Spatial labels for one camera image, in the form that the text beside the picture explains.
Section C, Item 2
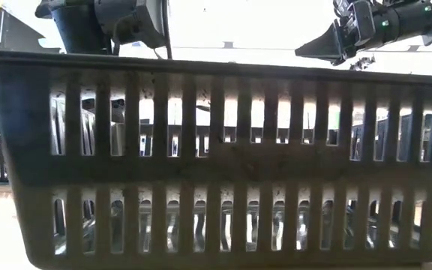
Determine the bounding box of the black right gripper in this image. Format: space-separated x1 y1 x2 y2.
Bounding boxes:
294 10 401 63

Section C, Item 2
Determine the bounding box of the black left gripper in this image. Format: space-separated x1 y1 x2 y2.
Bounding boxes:
82 0 167 124

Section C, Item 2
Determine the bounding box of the small dark ragged object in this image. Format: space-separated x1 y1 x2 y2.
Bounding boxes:
349 55 377 72

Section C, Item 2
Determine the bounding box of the clear bag with black sponge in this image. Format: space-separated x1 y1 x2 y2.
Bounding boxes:
52 198 432 253

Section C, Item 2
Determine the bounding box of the large grey flat panel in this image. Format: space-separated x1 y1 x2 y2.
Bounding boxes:
0 0 62 53

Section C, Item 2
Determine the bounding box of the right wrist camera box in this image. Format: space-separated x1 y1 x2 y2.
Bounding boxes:
350 0 377 38

